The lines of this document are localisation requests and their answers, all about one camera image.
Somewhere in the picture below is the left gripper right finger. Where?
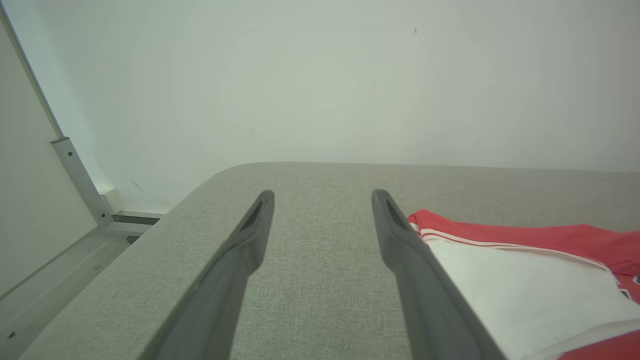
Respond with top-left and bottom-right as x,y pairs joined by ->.
371,188 -> 507,360

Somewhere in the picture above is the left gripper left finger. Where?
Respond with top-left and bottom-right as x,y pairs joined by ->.
137,189 -> 276,360

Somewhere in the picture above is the red and white basketball jersey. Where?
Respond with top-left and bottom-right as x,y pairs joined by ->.
407,208 -> 640,360

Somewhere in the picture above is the white and black baseboard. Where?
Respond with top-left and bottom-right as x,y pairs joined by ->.
112,209 -> 169,226

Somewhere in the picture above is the white partition panel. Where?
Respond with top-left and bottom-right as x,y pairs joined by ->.
0,5 -> 100,301

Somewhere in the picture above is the white cable duct block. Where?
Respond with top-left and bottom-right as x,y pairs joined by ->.
99,188 -> 124,216

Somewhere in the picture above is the grey metal frame bracket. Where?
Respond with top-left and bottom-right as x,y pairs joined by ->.
49,136 -> 151,238

